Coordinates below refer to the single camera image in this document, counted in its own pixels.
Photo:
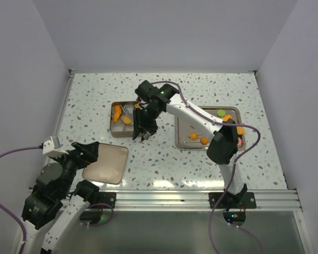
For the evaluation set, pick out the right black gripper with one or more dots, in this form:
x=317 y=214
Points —
x=140 y=122

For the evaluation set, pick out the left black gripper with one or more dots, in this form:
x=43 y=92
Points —
x=89 y=153

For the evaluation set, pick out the gold tin lid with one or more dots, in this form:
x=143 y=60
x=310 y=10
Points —
x=110 y=165

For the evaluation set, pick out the metal tongs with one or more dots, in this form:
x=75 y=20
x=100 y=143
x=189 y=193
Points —
x=145 y=136

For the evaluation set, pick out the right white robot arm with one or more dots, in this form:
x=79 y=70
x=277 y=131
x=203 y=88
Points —
x=222 y=135

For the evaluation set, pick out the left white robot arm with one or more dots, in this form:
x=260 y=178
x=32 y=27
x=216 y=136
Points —
x=44 y=227

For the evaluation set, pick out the gold cookie tin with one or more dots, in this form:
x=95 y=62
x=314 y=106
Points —
x=119 y=129

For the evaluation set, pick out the silver metal tray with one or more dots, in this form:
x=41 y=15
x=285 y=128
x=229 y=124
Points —
x=183 y=129

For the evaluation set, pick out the green macaron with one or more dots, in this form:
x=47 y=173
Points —
x=221 y=113

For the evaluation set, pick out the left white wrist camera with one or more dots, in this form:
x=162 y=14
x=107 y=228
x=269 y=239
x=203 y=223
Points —
x=52 y=148

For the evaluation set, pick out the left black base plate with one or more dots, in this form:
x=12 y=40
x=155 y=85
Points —
x=104 y=199

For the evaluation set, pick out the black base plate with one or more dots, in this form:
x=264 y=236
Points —
x=104 y=199
x=217 y=199

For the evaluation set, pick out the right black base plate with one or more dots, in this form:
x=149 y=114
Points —
x=217 y=199

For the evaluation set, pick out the aluminium rail frame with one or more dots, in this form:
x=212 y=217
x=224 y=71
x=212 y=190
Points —
x=173 y=200

